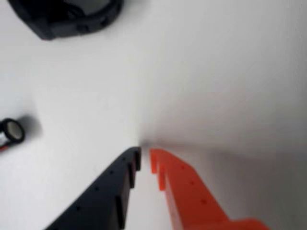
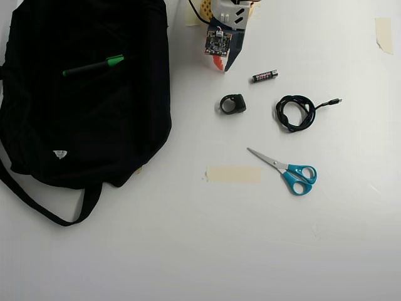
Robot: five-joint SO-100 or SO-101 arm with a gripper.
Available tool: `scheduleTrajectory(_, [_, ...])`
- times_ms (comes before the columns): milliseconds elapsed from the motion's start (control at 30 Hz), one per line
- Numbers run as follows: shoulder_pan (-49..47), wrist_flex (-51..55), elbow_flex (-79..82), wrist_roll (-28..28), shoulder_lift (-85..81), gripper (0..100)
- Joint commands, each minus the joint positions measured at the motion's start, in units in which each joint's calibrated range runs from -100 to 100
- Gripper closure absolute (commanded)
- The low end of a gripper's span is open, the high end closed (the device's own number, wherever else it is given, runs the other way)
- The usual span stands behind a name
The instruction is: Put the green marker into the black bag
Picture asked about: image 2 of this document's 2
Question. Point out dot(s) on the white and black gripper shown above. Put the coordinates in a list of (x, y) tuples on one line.
[(239, 47)]

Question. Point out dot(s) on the green capped black marker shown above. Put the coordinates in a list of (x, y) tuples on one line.
[(91, 66)]

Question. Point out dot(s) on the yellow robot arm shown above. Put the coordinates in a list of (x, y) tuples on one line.
[(206, 8)]

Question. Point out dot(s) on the black AA battery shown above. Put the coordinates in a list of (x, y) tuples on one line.
[(264, 76)]

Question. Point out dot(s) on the beige masking tape strip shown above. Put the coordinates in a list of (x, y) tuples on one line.
[(191, 17), (384, 34), (235, 174)]

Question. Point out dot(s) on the small beige tape piece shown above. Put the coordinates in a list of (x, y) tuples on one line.
[(139, 171)]

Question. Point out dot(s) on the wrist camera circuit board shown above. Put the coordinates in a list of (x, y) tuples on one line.
[(216, 42)]

